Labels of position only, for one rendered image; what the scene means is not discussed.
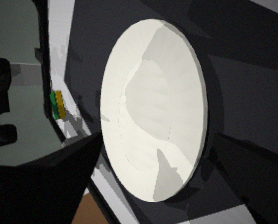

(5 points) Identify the white oval platter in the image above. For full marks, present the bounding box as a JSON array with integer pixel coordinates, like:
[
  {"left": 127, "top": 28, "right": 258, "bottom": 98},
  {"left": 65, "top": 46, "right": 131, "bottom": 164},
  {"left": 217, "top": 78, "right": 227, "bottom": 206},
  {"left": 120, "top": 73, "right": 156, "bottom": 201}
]
[{"left": 100, "top": 19, "right": 208, "bottom": 202}]

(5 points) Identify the white espresso cup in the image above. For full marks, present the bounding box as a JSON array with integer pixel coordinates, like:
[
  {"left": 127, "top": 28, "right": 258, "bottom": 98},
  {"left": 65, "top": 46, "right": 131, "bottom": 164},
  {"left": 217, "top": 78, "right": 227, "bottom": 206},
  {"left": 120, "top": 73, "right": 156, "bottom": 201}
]
[{"left": 62, "top": 135, "right": 84, "bottom": 147}]

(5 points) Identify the green kitchen sponge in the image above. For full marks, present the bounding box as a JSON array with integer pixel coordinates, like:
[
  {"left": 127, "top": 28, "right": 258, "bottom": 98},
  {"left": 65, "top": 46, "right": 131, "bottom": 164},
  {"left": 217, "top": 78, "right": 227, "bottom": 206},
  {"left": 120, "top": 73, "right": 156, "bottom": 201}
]
[{"left": 50, "top": 91, "right": 66, "bottom": 120}]

